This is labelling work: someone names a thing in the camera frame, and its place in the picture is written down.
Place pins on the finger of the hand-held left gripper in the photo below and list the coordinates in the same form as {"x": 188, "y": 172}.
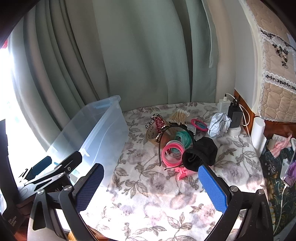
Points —
{"x": 68, "y": 163}
{"x": 40, "y": 166}

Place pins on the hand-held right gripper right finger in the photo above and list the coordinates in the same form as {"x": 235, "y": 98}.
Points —
{"x": 212, "y": 190}

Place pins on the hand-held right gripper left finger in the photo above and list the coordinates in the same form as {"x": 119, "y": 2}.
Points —
{"x": 90, "y": 187}

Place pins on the pink hair clip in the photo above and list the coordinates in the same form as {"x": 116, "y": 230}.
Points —
{"x": 182, "y": 173}

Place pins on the black sock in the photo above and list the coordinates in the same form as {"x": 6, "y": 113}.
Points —
{"x": 201, "y": 150}

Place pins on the clear plastic storage container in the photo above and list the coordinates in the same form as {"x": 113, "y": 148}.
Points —
{"x": 97, "y": 129}

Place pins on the stack of pink rings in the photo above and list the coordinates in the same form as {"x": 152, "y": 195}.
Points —
{"x": 167, "y": 160}

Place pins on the stack of teal rings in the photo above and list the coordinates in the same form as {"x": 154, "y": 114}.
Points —
{"x": 186, "y": 139}

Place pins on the small white medicine box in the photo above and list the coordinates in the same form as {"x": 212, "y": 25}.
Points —
{"x": 191, "y": 129}

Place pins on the white paper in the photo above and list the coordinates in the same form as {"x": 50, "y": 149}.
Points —
{"x": 218, "y": 125}

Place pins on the pink oval comb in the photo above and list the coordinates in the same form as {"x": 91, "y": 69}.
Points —
{"x": 198, "y": 124}

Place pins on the black decorated headband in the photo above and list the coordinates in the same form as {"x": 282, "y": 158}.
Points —
{"x": 180, "y": 125}

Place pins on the clear tape roll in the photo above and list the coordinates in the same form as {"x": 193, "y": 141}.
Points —
{"x": 151, "y": 137}

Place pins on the dark red hair claw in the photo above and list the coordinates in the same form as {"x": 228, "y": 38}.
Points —
{"x": 159, "y": 124}

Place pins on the floral printed blanket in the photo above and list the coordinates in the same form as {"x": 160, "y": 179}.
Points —
{"x": 150, "y": 185}

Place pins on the white power strip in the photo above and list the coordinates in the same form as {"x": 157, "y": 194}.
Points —
{"x": 234, "y": 133}

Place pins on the dark patterned cloth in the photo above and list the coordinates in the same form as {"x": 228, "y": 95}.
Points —
{"x": 270, "y": 166}

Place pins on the white cylinder tube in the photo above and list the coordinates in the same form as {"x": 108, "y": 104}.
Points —
{"x": 257, "y": 136}

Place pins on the black charger plug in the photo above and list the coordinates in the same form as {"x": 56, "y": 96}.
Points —
{"x": 234, "y": 118}

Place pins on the smartphone in white case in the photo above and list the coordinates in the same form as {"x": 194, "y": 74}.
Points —
{"x": 288, "y": 171}

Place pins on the pink knitted item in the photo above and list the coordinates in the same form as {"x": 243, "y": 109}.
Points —
{"x": 279, "y": 147}

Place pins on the bundle of cotton swabs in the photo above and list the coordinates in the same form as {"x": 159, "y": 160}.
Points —
{"x": 180, "y": 115}

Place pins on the white paper card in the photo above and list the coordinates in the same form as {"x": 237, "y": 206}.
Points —
{"x": 278, "y": 137}

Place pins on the leopard print scrunchie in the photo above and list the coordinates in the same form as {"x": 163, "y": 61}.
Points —
{"x": 148, "y": 125}

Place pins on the white charger plug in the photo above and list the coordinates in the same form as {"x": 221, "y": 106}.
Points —
{"x": 223, "y": 104}

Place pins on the beige quilted lace cover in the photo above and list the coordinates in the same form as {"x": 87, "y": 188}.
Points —
{"x": 277, "y": 92}

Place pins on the pale green curtain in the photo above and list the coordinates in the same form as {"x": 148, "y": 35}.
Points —
{"x": 138, "y": 58}

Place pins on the white appliance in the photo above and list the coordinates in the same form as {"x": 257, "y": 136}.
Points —
{"x": 233, "y": 46}

